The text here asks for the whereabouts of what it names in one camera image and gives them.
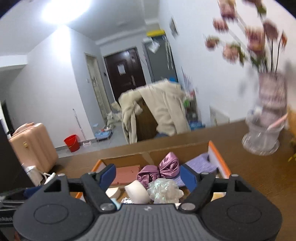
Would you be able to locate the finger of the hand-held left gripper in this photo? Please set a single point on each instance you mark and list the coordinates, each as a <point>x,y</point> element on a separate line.
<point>33,191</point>

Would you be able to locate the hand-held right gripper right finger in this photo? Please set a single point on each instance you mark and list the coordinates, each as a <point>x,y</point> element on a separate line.
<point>188,177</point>

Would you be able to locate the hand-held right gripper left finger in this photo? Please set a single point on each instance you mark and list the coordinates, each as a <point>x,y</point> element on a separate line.
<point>107,176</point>

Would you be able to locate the pink satin bow scrunchie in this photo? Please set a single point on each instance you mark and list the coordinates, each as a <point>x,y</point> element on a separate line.
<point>167,166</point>

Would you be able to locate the iridescent mesh bath pouf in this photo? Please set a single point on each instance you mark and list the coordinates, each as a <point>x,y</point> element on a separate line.
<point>165,191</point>

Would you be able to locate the cream powder puff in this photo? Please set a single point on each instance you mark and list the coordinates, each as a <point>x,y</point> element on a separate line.
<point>137,191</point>

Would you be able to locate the orange cardboard box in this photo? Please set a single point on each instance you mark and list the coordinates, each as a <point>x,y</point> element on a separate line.
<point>222,162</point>

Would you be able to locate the light blue soft item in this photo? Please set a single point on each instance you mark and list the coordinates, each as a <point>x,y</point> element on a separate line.
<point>115,202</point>

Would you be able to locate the silver pouch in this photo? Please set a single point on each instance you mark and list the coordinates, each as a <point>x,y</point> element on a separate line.
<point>33,175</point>

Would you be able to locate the cream round sponge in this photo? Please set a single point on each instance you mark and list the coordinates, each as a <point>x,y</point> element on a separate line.
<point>113,192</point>

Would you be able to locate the purple knitted cloth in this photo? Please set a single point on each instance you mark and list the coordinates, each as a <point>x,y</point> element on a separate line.
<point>200,164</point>

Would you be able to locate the pink layered sponge block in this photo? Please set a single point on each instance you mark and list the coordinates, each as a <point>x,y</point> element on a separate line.
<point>127,175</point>

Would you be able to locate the crumpled silver foil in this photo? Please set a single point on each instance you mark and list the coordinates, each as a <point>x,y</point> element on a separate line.
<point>126,200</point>

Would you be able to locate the floor tray with items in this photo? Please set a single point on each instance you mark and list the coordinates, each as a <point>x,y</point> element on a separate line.
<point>104,134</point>

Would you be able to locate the pink hard suitcase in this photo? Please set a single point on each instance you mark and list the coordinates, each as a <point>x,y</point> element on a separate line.
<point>34,148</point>

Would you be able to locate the red plastic bucket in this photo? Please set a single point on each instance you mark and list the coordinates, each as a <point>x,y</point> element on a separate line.
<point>72,143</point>

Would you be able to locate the blue plastic crate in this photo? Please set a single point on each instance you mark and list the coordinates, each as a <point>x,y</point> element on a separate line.
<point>196,126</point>

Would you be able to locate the white bags on floor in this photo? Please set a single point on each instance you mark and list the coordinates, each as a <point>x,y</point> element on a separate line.
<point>113,118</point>

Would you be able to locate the brown wooden chair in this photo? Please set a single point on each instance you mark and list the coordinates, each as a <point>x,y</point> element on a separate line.
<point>146,122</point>

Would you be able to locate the white radiator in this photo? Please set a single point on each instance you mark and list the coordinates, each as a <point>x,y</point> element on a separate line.
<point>218,115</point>

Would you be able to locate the cluttered storage shelf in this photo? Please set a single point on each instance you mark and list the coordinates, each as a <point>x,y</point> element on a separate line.
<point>190,106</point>

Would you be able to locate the beige coat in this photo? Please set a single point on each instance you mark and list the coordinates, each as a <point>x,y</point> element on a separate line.
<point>166,106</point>

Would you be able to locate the clear glass vase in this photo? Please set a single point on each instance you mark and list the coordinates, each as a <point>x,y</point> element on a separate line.
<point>261,139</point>

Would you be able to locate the pale interior door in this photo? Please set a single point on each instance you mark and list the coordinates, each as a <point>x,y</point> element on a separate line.
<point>96,83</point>

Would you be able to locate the dark brown door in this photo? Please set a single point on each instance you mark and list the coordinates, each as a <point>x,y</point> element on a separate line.
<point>124,74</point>

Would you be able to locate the small yellow trinkets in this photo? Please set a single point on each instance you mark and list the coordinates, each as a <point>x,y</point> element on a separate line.
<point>292,157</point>

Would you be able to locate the patterned purple vase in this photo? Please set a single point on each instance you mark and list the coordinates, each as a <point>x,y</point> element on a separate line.
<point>272,97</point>

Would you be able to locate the grey tall cabinet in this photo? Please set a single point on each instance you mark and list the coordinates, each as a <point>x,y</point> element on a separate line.
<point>159,60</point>

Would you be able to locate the yellow box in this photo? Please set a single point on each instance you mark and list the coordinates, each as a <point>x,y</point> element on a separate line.
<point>156,33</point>

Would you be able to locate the pink artificial flowers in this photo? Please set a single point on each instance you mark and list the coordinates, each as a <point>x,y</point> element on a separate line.
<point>254,34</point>

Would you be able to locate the ceiling light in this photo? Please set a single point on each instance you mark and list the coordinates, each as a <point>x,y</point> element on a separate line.
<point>66,10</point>

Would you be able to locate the framed wall picture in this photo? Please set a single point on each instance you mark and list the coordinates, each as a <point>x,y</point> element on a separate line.
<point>174,26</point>

